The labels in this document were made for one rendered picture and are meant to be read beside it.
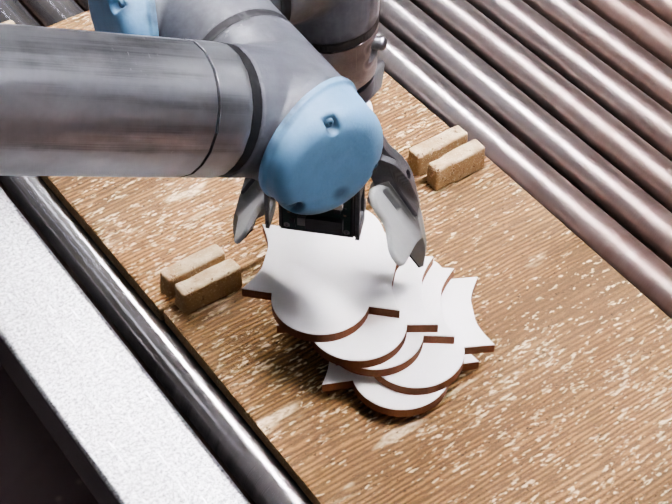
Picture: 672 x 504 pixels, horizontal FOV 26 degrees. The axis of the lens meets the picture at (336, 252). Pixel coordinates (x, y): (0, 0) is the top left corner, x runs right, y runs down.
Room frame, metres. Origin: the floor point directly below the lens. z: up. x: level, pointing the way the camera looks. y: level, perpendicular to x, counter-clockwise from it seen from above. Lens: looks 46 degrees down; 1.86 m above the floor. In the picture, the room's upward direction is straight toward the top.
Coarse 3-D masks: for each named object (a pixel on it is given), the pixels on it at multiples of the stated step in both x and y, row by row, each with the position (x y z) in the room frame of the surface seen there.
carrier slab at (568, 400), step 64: (448, 192) 0.97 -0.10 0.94; (512, 192) 0.97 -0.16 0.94; (448, 256) 0.89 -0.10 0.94; (512, 256) 0.89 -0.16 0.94; (576, 256) 0.89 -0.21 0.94; (192, 320) 0.81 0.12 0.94; (256, 320) 0.81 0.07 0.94; (512, 320) 0.81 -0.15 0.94; (576, 320) 0.81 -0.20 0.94; (640, 320) 0.81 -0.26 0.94; (256, 384) 0.75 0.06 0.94; (320, 384) 0.75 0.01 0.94; (512, 384) 0.75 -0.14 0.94; (576, 384) 0.75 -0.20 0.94; (640, 384) 0.75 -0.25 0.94; (320, 448) 0.68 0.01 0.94; (384, 448) 0.68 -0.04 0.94; (448, 448) 0.68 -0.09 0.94; (512, 448) 0.68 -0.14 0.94; (576, 448) 0.68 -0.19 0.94; (640, 448) 0.68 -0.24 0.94
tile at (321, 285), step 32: (288, 256) 0.83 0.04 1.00; (320, 256) 0.83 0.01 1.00; (352, 256) 0.83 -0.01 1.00; (384, 256) 0.83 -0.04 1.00; (256, 288) 0.79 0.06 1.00; (288, 288) 0.79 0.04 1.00; (320, 288) 0.79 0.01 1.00; (352, 288) 0.79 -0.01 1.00; (384, 288) 0.79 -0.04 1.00; (288, 320) 0.76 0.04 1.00; (320, 320) 0.76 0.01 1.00; (352, 320) 0.76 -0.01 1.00
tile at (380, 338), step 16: (432, 256) 0.84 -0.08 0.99; (400, 272) 0.82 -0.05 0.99; (416, 272) 0.82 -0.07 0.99; (400, 288) 0.80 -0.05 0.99; (416, 288) 0.80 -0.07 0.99; (400, 304) 0.79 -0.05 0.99; (416, 304) 0.79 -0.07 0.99; (368, 320) 0.77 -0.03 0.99; (384, 320) 0.77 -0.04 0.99; (400, 320) 0.77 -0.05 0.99; (416, 320) 0.77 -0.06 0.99; (432, 320) 0.77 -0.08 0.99; (352, 336) 0.75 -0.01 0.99; (368, 336) 0.75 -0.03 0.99; (384, 336) 0.75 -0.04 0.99; (400, 336) 0.75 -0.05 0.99; (320, 352) 0.74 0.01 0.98; (336, 352) 0.74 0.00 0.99; (352, 352) 0.74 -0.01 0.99; (368, 352) 0.74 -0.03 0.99; (384, 352) 0.74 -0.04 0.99
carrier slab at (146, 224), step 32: (384, 96) 1.11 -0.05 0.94; (384, 128) 1.06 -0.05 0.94; (416, 128) 1.06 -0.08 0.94; (448, 128) 1.06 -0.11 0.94; (64, 192) 0.97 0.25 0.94; (96, 192) 0.97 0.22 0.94; (128, 192) 0.97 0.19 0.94; (160, 192) 0.97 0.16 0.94; (192, 192) 0.97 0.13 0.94; (224, 192) 0.97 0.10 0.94; (96, 224) 0.93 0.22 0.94; (128, 224) 0.93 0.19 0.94; (160, 224) 0.93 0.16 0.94; (192, 224) 0.93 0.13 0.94; (224, 224) 0.93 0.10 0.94; (256, 224) 0.93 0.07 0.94; (128, 256) 0.89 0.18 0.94; (160, 256) 0.89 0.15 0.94; (256, 256) 0.89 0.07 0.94
